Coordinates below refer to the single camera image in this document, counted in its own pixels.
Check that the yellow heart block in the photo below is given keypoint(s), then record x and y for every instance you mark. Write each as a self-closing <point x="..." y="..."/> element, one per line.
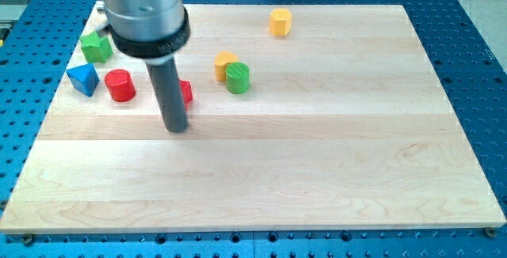
<point x="221" y="61"/>

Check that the blue perforated table plate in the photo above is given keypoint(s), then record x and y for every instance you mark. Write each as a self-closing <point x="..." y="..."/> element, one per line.
<point x="35" y="56"/>

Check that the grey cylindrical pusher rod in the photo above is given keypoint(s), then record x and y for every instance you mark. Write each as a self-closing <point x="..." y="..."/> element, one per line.
<point x="167" y="89"/>

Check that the light wooden board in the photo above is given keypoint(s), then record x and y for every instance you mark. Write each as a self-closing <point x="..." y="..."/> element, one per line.
<point x="345" y="126"/>

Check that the yellow octagon block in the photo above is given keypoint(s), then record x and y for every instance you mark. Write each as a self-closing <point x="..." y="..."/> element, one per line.
<point x="280" y="21"/>

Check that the red star block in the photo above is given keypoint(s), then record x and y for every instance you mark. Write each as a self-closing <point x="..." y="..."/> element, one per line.
<point x="187" y="92"/>

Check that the green cylinder block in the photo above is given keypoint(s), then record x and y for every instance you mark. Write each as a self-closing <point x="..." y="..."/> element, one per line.
<point x="237" y="77"/>

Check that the blue triangle block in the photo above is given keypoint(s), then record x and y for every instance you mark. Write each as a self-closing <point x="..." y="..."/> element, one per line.
<point x="84" y="78"/>

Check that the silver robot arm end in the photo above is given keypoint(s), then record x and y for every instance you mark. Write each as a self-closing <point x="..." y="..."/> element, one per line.
<point x="151" y="30"/>

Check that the red cylinder block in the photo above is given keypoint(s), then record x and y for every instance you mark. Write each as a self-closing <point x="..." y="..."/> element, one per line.
<point x="120" y="85"/>

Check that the green star block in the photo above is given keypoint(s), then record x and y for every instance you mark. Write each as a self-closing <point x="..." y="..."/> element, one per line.
<point x="95" y="48"/>

